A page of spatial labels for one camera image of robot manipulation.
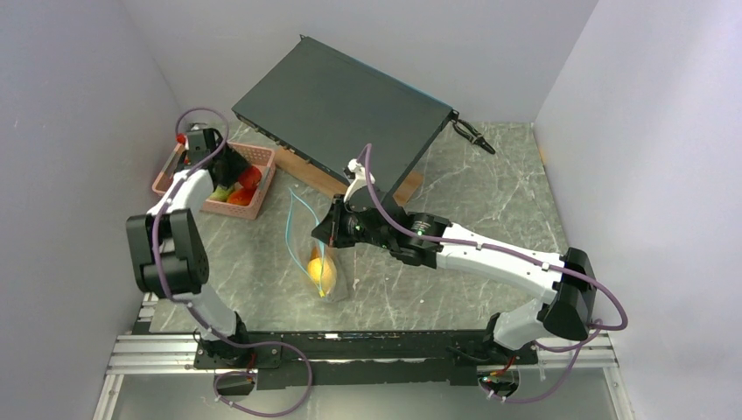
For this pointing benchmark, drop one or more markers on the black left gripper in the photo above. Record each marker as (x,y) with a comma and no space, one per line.
(238,165)

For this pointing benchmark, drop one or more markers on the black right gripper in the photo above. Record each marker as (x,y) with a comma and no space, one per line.
(330,230)

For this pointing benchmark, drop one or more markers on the red tomato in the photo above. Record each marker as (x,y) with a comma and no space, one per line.
(251,177)

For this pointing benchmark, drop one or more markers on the clear zip top bag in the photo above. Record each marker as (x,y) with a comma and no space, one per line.
(301,220)

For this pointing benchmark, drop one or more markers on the yellow lemon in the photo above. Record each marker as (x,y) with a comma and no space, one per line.
(323,273)

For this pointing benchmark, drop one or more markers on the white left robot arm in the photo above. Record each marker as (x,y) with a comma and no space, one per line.
(168,256)

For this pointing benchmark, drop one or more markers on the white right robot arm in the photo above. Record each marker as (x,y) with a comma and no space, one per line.
(562,301)

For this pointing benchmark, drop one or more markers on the green cabbage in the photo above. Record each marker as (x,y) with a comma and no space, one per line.
(222,193)

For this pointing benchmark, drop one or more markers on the orange red pepper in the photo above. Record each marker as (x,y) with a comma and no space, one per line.
(241,197)

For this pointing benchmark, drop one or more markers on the pink plastic basket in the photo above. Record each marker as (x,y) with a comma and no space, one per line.
(261,157)

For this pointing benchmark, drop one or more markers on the wooden board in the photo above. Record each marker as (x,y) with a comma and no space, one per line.
(329,186)

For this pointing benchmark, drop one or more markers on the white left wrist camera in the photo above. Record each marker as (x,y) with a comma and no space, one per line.
(198,144)

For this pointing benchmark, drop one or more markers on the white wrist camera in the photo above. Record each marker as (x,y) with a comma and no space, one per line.
(198,144)
(358,176)

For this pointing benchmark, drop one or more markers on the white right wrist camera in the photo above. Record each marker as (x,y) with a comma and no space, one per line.
(358,176)

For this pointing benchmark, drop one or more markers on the dark grey network switch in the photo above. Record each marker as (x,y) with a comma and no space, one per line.
(326,106)

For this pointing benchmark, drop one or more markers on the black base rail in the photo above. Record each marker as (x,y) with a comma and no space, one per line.
(454,357)

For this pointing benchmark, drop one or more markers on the black cable connector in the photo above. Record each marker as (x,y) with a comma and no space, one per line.
(472,135)

